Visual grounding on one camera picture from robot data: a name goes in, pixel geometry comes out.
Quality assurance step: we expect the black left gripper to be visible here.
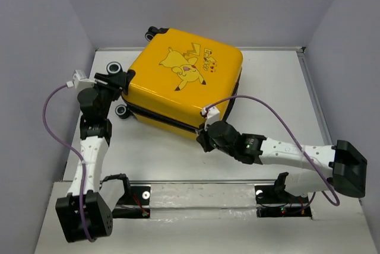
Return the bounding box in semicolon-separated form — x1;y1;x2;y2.
91;72;128;119

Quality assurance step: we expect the yellow hard-shell suitcase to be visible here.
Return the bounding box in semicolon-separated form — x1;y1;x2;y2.
121;27;243;140

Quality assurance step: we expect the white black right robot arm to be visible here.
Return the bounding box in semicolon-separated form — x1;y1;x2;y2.
196;121;368;202

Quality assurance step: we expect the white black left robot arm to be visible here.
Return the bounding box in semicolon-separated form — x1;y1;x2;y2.
55;72;132;243

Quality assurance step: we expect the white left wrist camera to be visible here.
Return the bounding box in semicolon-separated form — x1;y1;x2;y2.
66;69;96;92

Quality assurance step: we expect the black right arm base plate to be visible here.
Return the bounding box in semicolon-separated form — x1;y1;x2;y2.
255;185;312;218

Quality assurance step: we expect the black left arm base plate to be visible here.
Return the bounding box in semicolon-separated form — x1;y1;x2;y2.
112;185;151;219

